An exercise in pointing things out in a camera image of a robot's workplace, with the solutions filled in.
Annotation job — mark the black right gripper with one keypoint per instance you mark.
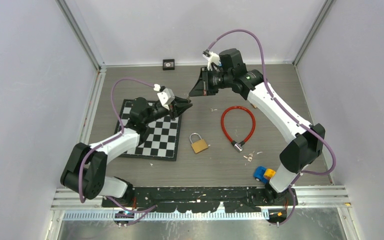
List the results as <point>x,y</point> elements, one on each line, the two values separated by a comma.
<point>198,90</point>

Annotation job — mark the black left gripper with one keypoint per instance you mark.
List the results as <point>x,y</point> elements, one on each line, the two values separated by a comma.
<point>181,106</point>

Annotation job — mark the brass padlock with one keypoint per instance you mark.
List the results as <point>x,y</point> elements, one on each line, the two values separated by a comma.
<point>199,145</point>

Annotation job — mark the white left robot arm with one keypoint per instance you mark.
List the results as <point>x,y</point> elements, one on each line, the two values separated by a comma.
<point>85,170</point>

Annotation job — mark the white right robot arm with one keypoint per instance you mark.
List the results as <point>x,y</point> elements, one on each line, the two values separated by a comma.
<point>304,140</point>

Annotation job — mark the silver key bunch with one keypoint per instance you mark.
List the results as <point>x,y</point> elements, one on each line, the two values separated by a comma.
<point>249,157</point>

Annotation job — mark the small black square box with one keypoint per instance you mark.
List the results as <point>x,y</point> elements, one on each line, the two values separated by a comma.
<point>168,64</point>

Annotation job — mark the black white chessboard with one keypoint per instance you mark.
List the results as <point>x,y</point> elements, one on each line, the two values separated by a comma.
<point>162,142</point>

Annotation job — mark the blue yellow toy car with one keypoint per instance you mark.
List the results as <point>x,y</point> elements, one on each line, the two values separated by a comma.
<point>263,174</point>

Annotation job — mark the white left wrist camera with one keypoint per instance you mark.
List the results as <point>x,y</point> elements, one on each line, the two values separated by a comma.
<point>166,97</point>

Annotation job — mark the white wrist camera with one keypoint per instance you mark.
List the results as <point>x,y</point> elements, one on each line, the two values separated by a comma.
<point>213,60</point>
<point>166,97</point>

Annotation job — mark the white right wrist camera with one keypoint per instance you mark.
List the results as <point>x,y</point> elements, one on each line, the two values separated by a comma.
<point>213,60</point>

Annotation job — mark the red cable lock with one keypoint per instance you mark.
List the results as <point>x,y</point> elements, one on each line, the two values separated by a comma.
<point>238,124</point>

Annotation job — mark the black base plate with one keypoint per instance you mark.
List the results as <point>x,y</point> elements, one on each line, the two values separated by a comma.
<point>233,199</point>

